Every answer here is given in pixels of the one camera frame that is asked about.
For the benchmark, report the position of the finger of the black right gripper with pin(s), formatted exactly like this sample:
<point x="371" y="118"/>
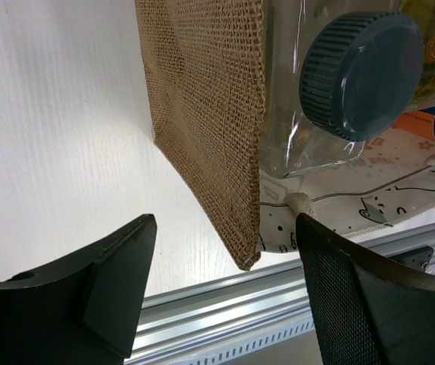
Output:
<point x="367" y="309"/>

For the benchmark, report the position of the slotted grey cable duct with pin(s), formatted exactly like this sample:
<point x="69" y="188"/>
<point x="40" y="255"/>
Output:
<point x="243" y="345"/>

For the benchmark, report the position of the clear bottle grey cap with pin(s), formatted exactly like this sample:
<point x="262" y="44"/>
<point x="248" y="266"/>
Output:
<point x="337" y="73"/>

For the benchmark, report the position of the aluminium rail frame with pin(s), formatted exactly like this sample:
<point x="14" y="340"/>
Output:
<point x="178" y="324"/>

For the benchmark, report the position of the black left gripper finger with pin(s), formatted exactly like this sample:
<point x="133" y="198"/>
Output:
<point x="82" y="308"/>

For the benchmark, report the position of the burlap canvas tote bag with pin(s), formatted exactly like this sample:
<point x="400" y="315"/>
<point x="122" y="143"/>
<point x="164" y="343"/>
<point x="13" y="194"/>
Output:
<point x="204" y="64"/>

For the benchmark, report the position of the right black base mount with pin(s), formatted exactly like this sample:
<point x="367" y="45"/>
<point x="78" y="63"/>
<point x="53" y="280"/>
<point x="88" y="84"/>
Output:
<point x="418" y="258"/>

